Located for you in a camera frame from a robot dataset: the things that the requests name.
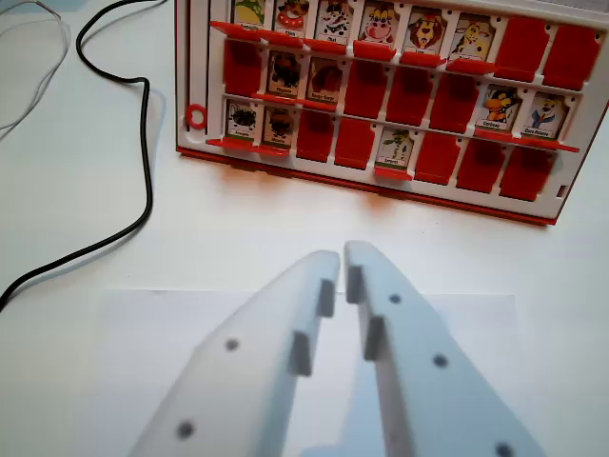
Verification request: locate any red and white game board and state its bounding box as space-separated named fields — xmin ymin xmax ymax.
xmin=174 ymin=0 xmax=609 ymax=228

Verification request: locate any black cable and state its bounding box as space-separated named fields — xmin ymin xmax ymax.
xmin=0 ymin=0 xmax=170 ymax=313

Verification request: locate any white paper sheet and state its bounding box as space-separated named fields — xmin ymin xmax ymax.
xmin=101 ymin=288 xmax=517 ymax=457

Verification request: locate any red flap of Rouge-gorge card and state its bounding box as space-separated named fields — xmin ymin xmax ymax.
xmin=302 ymin=97 xmax=338 ymax=114

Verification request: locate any thin white cable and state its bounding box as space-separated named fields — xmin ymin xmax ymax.
xmin=0 ymin=0 xmax=73 ymax=140

